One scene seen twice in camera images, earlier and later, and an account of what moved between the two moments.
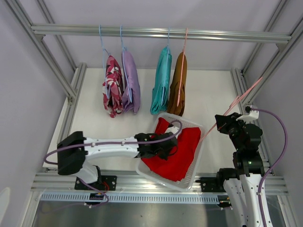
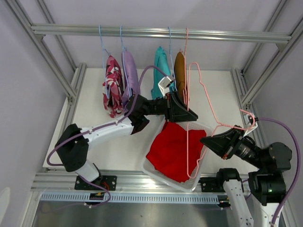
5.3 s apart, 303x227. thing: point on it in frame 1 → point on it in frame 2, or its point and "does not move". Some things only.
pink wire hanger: [236, 101] → [226, 124]
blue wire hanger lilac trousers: [124, 48] does not move
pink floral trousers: [112, 88] does not move
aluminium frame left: [38, 41] does not move
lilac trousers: [131, 91] does not move
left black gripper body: [163, 154] → [160, 107]
